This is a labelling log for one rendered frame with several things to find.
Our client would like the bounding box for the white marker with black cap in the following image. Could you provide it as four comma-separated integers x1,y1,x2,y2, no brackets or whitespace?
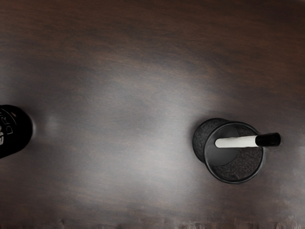
214,132,281,148

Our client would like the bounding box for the black mesh pen holder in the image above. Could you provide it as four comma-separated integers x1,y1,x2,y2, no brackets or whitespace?
192,118,266,185

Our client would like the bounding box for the black can with white print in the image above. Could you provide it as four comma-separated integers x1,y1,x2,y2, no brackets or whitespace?
0,104,33,159

